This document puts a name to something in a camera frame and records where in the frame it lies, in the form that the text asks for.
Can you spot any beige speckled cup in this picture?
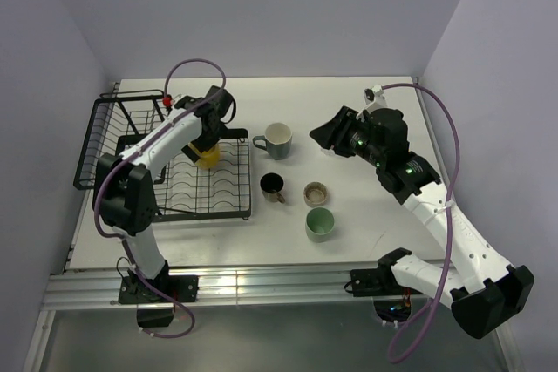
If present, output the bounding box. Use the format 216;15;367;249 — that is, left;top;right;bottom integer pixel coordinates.
303;181;328;207

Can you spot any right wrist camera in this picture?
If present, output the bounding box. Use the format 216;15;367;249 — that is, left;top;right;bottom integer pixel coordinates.
363;85;387;113

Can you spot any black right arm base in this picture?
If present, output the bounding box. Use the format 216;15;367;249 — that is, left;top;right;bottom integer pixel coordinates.
344;247;412;298

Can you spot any brown mug black inside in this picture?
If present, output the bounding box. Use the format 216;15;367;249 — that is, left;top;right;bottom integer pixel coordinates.
260;172;286;204

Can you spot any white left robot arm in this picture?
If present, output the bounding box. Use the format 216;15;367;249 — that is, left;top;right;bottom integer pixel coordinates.
93;86;236;301

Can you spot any aluminium mounting rail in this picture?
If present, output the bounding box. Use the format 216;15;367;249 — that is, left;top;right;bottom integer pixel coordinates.
41;263;376;311

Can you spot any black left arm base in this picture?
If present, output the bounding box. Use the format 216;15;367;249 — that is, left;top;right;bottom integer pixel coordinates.
118;269;199;305

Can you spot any grey-blue ceramic mug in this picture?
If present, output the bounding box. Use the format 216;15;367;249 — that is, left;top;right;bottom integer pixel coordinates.
252;122;292;160

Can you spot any black wire dish rack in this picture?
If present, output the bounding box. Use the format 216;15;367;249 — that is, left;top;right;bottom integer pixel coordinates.
73;90;252;222

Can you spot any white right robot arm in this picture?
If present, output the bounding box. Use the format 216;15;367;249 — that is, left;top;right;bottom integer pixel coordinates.
310;106;534;339

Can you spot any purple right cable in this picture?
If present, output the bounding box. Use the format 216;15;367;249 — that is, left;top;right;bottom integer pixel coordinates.
386;82;461;365

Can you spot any yellow mug black handle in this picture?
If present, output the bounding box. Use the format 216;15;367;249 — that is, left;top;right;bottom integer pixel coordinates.
188;143;221;170

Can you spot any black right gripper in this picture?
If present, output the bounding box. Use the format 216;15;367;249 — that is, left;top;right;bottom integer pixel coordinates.
309;105;384;167

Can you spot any black box under rail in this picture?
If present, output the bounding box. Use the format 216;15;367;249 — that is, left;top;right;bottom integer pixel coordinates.
136;308;174;329

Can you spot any light green cup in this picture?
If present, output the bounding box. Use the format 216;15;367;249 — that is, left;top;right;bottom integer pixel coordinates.
305;207;335;243

